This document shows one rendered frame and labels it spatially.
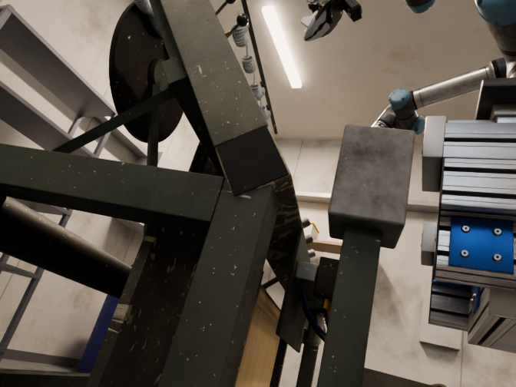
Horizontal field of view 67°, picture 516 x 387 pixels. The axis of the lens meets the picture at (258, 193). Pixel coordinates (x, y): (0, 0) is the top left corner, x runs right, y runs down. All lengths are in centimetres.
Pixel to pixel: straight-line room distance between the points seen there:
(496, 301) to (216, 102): 62
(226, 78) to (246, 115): 11
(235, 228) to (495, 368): 460
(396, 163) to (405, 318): 447
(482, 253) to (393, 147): 22
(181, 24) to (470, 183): 69
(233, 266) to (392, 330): 451
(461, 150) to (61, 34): 390
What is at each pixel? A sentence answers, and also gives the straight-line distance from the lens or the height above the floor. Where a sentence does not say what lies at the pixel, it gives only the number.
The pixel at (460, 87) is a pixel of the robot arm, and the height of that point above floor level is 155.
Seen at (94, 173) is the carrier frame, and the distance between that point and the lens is 82.
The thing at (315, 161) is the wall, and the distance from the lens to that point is 609.
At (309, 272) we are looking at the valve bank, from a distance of 90.
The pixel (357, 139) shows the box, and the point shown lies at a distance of 70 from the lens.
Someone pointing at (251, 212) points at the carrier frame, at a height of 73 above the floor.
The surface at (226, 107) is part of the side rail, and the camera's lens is 78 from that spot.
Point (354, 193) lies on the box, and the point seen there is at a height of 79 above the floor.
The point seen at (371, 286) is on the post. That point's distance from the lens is 63.
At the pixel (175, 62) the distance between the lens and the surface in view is 100.
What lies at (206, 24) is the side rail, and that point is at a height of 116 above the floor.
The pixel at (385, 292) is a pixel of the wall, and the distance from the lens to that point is 518.
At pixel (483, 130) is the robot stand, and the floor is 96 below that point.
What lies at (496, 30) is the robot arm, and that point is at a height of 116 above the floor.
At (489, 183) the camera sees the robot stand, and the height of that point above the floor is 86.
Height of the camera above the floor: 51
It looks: 23 degrees up
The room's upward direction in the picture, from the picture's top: 16 degrees clockwise
